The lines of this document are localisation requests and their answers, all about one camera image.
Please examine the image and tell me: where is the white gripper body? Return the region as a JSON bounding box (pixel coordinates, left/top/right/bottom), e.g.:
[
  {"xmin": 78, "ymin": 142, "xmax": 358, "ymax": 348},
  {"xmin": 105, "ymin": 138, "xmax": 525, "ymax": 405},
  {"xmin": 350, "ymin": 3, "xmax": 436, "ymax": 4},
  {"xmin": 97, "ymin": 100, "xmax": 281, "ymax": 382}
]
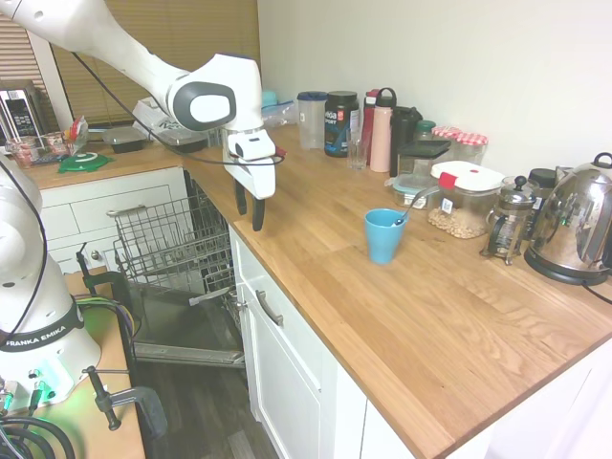
[{"xmin": 223, "ymin": 153, "xmax": 278, "ymax": 201}]

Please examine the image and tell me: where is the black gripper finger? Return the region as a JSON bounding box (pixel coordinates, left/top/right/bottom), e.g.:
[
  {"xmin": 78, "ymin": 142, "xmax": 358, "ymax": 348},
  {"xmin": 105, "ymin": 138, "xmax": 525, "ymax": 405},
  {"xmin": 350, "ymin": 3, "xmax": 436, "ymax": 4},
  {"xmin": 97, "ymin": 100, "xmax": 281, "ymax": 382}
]
[
  {"xmin": 232, "ymin": 177, "xmax": 249, "ymax": 216},
  {"xmin": 250, "ymin": 194, "xmax": 267, "ymax": 232}
]

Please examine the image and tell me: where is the metal spoon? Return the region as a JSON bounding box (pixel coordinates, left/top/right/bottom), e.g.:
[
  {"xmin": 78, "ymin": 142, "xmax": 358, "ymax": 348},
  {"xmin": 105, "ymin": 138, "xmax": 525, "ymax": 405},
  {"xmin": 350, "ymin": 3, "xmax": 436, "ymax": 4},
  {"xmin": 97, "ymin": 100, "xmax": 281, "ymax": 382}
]
[{"xmin": 392, "ymin": 186, "xmax": 442, "ymax": 228}]

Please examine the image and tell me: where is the open dishwasher door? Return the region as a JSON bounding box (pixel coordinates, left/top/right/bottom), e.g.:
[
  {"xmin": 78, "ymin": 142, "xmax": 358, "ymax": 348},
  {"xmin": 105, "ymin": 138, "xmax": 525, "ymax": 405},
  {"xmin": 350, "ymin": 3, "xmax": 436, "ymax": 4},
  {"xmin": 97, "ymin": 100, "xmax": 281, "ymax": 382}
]
[{"xmin": 127, "ymin": 280, "xmax": 248, "ymax": 370}]

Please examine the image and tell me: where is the clear zip plastic bag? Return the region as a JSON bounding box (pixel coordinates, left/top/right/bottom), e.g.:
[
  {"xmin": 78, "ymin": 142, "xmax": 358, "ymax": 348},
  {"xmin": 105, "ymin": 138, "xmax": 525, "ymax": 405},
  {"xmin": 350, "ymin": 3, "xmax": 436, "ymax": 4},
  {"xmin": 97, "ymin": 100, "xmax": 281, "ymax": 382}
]
[{"xmin": 260, "ymin": 98, "xmax": 299, "ymax": 130}]

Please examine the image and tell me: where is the clear glass container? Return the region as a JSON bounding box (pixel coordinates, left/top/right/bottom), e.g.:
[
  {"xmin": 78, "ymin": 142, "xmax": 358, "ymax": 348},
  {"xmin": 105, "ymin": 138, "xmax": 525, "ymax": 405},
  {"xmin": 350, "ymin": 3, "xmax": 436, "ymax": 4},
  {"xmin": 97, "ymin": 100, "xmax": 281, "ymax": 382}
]
[{"xmin": 152, "ymin": 128, "xmax": 209, "ymax": 155}]

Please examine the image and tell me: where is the clear pitcher with blue lid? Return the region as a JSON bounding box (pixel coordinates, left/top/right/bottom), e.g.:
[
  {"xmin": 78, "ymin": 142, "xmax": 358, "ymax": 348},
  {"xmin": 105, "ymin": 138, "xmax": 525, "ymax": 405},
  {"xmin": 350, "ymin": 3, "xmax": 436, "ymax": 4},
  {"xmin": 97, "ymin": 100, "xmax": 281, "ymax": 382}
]
[{"xmin": 296, "ymin": 90, "xmax": 329, "ymax": 151}]

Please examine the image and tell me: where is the black Vega protein tub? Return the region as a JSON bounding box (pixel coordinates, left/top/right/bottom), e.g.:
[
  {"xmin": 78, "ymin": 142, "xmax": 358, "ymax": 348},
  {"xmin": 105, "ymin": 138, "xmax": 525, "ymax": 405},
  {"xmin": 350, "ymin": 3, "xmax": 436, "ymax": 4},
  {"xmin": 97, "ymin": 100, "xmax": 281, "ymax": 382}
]
[{"xmin": 323, "ymin": 90, "xmax": 361, "ymax": 160}]

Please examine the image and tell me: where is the clear drinking glass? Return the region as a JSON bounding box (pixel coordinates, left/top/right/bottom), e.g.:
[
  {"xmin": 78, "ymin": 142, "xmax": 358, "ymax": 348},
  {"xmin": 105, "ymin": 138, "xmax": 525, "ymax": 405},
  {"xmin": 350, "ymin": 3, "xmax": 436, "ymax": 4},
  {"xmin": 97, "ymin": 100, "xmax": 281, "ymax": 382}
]
[{"xmin": 346, "ymin": 127, "xmax": 370, "ymax": 172}]

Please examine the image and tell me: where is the red water bottle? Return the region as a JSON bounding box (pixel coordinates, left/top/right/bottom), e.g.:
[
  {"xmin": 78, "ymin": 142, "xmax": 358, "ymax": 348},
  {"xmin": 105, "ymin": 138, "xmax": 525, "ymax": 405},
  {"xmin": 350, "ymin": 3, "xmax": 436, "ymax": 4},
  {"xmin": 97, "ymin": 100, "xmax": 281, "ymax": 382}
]
[{"xmin": 360, "ymin": 89, "xmax": 381, "ymax": 166}]

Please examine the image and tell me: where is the blue plastic cup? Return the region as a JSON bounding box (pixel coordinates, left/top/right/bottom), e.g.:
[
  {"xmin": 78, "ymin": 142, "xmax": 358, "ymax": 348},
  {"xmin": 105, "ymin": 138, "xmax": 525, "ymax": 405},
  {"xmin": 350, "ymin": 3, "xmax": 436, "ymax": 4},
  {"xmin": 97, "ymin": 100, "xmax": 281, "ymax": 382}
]
[{"xmin": 364, "ymin": 208, "xmax": 410, "ymax": 266}]

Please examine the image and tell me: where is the black takeout container clear lid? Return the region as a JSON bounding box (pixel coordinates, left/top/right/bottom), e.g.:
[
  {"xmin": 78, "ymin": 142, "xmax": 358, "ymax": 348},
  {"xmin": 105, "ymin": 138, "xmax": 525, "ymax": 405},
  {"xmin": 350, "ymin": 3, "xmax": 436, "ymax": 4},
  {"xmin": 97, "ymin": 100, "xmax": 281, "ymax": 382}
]
[{"xmin": 100, "ymin": 125, "xmax": 150, "ymax": 155}]

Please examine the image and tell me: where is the pink water bottle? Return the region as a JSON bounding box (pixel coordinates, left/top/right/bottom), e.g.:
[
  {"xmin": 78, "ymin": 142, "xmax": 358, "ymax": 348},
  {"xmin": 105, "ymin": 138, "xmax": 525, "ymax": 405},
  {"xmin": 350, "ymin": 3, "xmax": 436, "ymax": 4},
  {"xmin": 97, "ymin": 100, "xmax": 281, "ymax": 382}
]
[{"xmin": 368, "ymin": 86, "xmax": 399, "ymax": 174}]

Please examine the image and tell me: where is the glass container with blue lid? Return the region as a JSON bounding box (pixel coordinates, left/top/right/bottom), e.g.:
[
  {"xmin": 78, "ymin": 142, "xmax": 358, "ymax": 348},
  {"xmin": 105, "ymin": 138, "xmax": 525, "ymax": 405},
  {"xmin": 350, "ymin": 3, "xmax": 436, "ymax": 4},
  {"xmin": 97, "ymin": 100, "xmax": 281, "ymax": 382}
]
[{"xmin": 391, "ymin": 172, "xmax": 434, "ymax": 209}]

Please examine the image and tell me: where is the black metal clamp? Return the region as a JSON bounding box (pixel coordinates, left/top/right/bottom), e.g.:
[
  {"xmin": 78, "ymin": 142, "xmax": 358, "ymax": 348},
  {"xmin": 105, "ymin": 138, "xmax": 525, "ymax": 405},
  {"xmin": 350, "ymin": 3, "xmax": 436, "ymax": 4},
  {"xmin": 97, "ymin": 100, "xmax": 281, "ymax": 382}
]
[
  {"xmin": 81, "ymin": 364, "xmax": 169, "ymax": 439},
  {"xmin": 75, "ymin": 240, "xmax": 139, "ymax": 380}
]

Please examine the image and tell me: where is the black shaker bottle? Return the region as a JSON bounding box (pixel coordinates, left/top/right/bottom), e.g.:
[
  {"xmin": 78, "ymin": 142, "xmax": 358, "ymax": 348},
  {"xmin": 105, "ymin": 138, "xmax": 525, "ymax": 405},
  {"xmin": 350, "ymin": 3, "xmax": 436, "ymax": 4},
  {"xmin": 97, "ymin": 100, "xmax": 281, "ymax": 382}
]
[{"xmin": 388, "ymin": 105, "xmax": 425, "ymax": 179}]

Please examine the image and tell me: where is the green round container lid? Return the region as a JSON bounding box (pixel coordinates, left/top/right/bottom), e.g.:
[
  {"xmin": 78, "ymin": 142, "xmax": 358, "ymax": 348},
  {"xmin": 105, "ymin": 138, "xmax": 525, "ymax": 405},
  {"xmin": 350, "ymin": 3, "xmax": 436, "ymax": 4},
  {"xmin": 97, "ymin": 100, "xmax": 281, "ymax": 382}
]
[{"xmin": 57, "ymin": 151, "xmax": 117, "ymax": 175}]

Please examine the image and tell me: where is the clear container with black lid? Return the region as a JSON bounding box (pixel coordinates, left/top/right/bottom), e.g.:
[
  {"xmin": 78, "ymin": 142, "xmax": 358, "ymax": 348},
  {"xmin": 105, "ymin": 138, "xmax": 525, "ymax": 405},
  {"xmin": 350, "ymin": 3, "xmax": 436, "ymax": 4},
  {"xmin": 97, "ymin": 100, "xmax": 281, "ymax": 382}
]
[{"xmin": 396, "ymin": 139, "xmax": 452, "ymax": 176}]

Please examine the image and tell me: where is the jar with green lid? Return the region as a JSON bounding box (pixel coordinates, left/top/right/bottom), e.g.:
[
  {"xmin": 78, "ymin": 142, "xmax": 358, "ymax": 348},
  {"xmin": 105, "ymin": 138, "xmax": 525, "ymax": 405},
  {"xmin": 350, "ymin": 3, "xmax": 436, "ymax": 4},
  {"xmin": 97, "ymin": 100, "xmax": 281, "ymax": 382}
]
[{"xmin": 412, "ymin": 119, "xmax": 437, "ymax": 142}]

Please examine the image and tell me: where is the red snack bag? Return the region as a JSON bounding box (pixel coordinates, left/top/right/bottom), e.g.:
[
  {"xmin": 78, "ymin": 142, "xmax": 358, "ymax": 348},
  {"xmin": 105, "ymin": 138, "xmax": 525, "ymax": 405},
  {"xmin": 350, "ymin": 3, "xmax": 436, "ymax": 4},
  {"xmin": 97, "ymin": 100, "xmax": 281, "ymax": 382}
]
[{"xmin": 61, "ymin": 115, "xmax": 92, "ymax": 157}]

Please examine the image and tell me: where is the brown window blind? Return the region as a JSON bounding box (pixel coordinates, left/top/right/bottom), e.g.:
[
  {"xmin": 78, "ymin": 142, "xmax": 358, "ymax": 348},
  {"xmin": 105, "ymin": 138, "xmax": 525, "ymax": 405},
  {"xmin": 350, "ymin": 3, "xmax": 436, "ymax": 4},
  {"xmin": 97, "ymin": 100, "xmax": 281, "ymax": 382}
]
[{"xmin": 51, "ymin": 0, "xmax": 262, "ymax": 126}]

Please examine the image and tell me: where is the jar with red checkered lid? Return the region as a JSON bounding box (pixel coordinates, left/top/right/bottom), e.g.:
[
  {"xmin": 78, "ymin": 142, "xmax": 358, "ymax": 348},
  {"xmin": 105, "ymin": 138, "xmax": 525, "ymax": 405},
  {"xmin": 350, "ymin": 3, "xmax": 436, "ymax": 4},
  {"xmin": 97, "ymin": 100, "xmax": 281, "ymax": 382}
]
[
  {"xmin": 452, "ymin": 131, "xmax": 491, "ymax": 167},
  {"xmin": 430, "ymin": 125, "xmax": 463, "ymax": 145}
]

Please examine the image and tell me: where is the wooden robot mounting table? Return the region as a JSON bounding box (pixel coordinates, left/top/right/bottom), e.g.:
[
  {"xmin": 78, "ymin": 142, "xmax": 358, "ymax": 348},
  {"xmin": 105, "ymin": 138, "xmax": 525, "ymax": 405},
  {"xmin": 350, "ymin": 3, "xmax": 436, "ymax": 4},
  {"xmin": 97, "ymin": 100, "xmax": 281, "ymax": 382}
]
[{"xmin": 60, "ymin": 271, "xmax": 147, "ymax": 459}]

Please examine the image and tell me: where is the peanut container with white lid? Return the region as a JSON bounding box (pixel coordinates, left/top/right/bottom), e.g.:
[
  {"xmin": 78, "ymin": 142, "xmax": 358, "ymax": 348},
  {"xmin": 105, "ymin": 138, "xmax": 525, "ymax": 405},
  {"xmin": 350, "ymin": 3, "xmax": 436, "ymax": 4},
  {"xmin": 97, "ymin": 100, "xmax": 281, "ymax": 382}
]
[{"xmin": 426, "ymin": 161, "xmax": 507, "ymax": 241}]

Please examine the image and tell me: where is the clear tray of snacks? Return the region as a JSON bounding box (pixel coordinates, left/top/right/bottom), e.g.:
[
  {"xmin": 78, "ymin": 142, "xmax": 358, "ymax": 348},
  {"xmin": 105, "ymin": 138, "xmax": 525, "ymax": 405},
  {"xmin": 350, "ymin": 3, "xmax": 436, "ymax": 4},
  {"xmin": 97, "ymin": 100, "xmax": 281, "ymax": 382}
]
[{"xmin": 6, "ymin": 133, "xmax": 69, "ymax": 169}]

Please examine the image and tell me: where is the silver microwave oven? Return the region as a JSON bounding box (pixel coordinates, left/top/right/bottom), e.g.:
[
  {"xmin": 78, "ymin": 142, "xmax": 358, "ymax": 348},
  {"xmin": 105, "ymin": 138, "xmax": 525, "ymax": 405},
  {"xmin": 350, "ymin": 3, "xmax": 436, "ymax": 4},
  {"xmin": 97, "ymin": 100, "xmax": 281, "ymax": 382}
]
[{"xmin": 0, "ymin": 87, "xmax": 42, "ymax": 147}]

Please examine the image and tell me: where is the glass French press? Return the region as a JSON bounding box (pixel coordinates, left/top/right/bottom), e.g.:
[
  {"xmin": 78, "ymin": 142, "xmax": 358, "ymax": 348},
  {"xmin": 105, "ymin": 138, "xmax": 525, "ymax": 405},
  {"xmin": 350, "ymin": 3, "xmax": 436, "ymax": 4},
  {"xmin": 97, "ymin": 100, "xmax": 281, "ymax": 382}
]
[{"xmin": 479, "ymin": 175, "xmax": 542, "ymax": 266}]

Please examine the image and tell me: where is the dark lidded jar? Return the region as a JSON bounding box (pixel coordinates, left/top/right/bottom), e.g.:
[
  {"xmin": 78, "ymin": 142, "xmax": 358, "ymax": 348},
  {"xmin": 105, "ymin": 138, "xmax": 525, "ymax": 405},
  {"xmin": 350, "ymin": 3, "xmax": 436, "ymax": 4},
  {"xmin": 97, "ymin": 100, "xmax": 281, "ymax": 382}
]
[{"xmin": 527, "ymin": 167, "xmax": 558, "ymax": 212}]

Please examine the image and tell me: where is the stainless steel electric kettle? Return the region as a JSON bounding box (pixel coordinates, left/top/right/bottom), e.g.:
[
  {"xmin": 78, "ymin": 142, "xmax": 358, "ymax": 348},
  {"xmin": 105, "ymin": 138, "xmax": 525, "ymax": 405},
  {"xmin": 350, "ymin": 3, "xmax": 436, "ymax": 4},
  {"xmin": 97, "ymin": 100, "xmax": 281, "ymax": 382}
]
[{"xmin": 523, "ymin": 152, "xmax": 612, "ymax": 287}]

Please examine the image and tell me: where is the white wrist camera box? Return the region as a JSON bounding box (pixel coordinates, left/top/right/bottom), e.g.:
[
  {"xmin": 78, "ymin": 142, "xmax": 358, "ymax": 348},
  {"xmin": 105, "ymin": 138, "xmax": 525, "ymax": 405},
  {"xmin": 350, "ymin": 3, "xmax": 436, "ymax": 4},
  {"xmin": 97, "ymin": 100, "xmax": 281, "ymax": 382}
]
[{"xmin": 226, "ymin": 132, "xmax": 278, "ymax": 162}]

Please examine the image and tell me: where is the grey wire dishwasher rack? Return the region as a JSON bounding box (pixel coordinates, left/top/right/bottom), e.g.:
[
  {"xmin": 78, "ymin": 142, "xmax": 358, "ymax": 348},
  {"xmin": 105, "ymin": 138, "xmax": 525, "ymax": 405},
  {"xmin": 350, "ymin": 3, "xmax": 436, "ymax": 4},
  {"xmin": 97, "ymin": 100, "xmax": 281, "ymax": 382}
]
[{"xmin": 106, "ymin": 194, "xmax": 236, "ymax": 294}]

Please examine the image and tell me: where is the silver drawer handle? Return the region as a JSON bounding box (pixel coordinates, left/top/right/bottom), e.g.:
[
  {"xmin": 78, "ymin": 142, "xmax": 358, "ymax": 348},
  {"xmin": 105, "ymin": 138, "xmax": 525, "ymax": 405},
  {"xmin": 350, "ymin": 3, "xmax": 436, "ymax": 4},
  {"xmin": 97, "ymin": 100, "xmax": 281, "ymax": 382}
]
[{"xmin": 254, "ymin": 289, "xmax": 285, "ymax": 327}]

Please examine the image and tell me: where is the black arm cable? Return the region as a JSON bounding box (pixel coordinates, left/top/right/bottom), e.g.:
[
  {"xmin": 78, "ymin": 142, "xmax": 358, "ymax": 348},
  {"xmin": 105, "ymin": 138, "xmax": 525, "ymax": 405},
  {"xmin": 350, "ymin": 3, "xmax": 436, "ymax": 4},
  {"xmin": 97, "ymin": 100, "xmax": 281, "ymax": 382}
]
[{"xmin": 70, "ymin": 49, "xmax": 289, "ymax": 169}]

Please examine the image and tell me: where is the purple cable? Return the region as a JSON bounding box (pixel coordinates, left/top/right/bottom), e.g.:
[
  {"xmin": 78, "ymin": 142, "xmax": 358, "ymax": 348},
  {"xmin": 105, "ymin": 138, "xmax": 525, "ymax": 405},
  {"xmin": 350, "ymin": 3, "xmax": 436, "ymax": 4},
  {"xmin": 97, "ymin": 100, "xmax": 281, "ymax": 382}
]
[{"xmin": 113, "ymin": 304, "xmax": 139, "ymax": 346}]

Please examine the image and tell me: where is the black coiled cable bundle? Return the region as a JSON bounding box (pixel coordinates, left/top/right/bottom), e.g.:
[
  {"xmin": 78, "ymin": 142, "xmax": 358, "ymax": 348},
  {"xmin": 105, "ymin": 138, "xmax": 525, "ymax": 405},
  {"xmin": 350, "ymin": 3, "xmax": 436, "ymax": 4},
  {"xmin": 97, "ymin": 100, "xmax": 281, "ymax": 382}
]
[{"xmin": 0, "ymin": 414, "xmax": 78, "ymax": 459}]

